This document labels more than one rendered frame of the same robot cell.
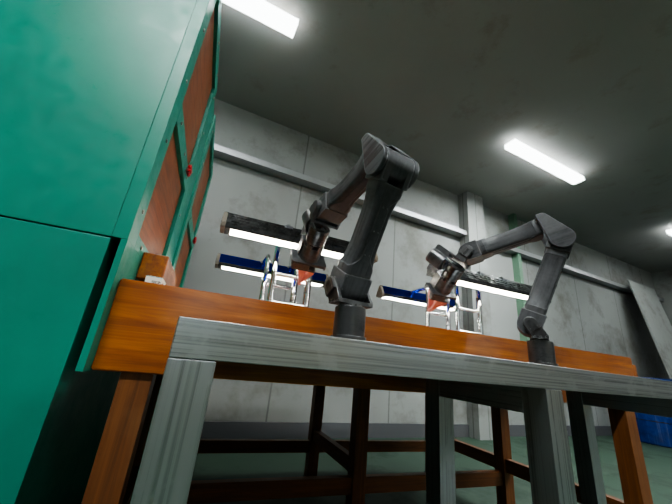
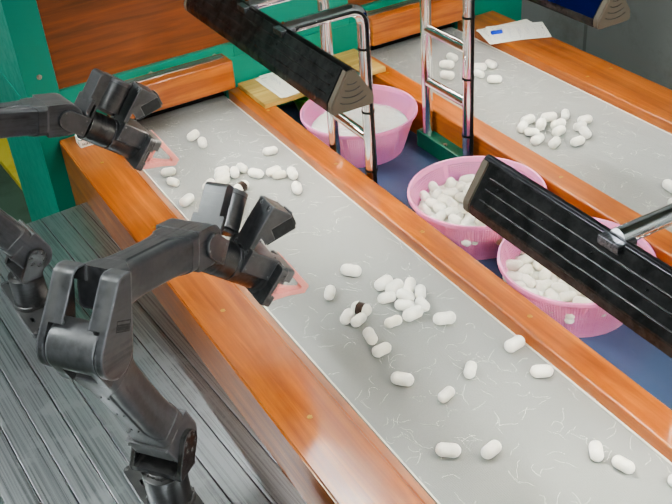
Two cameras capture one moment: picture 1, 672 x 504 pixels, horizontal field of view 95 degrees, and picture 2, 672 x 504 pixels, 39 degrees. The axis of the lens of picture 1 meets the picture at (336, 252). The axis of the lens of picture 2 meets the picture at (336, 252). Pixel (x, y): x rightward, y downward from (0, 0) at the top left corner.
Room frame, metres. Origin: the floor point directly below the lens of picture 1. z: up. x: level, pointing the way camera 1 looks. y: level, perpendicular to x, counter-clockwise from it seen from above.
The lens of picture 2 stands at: (1.03, -1.56, 1.73)
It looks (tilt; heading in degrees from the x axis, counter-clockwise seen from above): 34 degrees down; 83
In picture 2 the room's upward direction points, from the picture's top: 5 degrees counter-clockwise
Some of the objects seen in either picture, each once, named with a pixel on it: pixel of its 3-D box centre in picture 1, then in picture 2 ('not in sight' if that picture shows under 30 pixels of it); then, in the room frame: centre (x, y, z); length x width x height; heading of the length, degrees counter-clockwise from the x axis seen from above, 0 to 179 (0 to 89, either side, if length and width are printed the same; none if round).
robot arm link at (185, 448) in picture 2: (534, 330); (161, 447); (0.87, -0.58, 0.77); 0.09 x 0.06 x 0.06; 149
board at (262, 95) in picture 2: not in sight; (312, 77); (1.25, 0.59, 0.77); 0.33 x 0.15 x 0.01; 21
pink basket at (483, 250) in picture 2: not in sight; (476, 210); (1.48, -0.03, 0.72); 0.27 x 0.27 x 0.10
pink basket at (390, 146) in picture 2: not in sight; (359, 127); (1.33, 0.39, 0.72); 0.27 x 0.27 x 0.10
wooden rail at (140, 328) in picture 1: (443, 360); (265, 386); (1.03, -0.37, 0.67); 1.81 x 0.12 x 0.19; 111
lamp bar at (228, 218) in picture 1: (304, 239); (266, 33); (1.13, 0.13, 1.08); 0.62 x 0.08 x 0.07; 111
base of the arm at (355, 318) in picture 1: (349, 325); (29, 288); (0.62, -0.04, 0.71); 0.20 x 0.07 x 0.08; 114
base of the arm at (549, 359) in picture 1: (541, 354); (167, 485); (0.87, -0.59, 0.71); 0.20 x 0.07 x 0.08; 114
